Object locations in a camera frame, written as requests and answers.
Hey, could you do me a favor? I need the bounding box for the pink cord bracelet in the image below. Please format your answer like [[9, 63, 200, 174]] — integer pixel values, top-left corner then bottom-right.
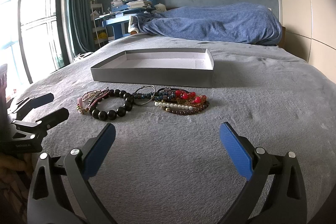
[[76, 87, 110, 115]]

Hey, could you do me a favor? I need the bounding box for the large black bead bracelet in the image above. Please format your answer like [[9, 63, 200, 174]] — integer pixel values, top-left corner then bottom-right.
[[88, 89, 134, 121]]

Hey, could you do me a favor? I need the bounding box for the silver hoop ring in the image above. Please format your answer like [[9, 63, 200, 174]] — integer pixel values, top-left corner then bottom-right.
[[132, 85, 156, 106]]

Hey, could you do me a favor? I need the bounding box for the white pearl hair clip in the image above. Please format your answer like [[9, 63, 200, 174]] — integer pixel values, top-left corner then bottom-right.
[[154, 101, 196, 111]]

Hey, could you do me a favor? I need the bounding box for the dark brown bead bracelet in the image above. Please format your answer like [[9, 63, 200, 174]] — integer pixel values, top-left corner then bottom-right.
[[162, 100, 210, 116]]

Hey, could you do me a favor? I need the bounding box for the red bead gold ornament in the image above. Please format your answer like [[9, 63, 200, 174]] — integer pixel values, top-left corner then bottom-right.
[[175, 89, 207, 107]]

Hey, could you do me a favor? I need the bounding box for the left hand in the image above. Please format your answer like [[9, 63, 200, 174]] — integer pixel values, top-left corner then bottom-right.
[[0, 153, 33, 184]]

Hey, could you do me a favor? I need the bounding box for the window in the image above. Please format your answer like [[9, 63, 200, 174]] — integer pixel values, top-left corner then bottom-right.
[[1, 0, 70, 98]]

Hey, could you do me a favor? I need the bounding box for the white shelf rack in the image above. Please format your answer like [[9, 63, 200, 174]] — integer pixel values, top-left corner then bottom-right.
[[90, 0, 108, 48]]

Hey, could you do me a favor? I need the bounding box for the grey bed cover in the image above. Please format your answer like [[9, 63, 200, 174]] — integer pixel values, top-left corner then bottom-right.
[[17, 35, 335, 223]]

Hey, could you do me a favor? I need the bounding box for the green curtain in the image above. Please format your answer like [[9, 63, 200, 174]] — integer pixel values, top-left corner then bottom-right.
[[66, 0, 95, 56]]

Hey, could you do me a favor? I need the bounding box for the blue desk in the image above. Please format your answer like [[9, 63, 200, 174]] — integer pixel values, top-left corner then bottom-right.
[[95, 0, 157, 40]]

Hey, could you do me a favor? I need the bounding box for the grey shallow cardboard box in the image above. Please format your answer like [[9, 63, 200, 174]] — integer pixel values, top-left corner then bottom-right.
[[91, 48, 214, 88]]

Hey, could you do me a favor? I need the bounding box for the plush toy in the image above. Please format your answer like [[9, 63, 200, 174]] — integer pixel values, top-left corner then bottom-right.
[[154, 3, 167, 12]]

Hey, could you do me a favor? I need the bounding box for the blue quilt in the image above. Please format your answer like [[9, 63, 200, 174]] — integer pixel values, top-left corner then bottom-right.
[[129, 2, 282, 46]]

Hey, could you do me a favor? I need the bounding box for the white wardrobe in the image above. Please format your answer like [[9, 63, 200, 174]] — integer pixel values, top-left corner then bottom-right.
[[279, 0, 335, 81]]

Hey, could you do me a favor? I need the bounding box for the black hair tie with charm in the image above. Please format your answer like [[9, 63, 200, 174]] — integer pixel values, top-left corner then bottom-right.
[[153, 87, 177, 102]]

